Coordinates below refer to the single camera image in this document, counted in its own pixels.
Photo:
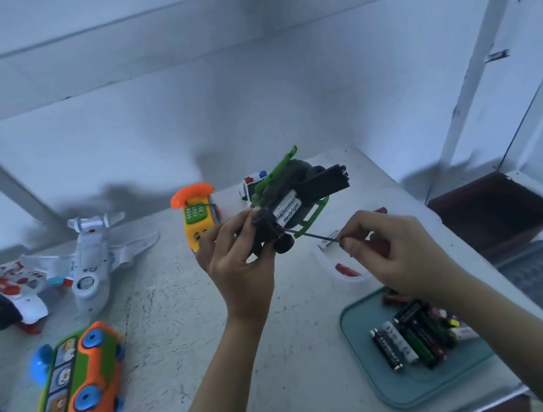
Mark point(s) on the black white toy car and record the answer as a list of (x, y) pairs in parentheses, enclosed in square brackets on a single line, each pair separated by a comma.
[(252, 184)]

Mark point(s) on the dark brown storage box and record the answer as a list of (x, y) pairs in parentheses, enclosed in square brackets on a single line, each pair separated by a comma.
[(496, 209)]

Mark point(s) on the yellow orange toy car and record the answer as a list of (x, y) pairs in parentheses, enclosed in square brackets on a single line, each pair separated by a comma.
[(196, 218)]

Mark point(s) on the teal container lid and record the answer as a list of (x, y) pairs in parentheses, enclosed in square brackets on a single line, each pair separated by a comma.
[(395, 387)]

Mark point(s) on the person's left hand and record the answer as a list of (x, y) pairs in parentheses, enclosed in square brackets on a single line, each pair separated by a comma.
[(240, 267)]

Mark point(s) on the person's right hand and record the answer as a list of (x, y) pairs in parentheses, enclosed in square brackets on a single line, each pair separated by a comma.
[(408, 255)]

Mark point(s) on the pile of batteries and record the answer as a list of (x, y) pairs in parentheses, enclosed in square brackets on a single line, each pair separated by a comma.
[(418, 334)]

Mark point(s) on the red screwdriver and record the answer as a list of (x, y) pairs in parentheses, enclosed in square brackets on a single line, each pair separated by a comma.
[(321, 238)]

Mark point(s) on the red white toy vehicle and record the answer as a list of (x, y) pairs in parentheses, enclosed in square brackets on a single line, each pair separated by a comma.
[(9, 293)]

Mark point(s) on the clear plastic container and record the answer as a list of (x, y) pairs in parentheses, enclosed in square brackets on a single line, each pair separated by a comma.
[(344, 264)]

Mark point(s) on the red battery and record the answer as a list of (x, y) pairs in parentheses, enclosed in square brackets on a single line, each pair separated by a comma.
[(348, 270)]

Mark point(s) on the dark green toy helicopter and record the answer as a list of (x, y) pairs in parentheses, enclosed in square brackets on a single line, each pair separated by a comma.
[(295, 195)]

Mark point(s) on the white toy airplane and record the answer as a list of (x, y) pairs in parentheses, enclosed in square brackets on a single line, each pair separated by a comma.
[(89, 262)]

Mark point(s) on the green orange toy car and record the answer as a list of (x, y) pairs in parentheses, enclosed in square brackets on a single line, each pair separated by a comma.
[(76, 384)]

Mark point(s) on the person's left forearm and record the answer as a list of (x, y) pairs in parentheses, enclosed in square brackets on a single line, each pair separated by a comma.
[(212, 401)]

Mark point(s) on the person's right forearm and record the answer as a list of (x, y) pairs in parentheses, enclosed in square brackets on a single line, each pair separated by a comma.
[(530, 349)]

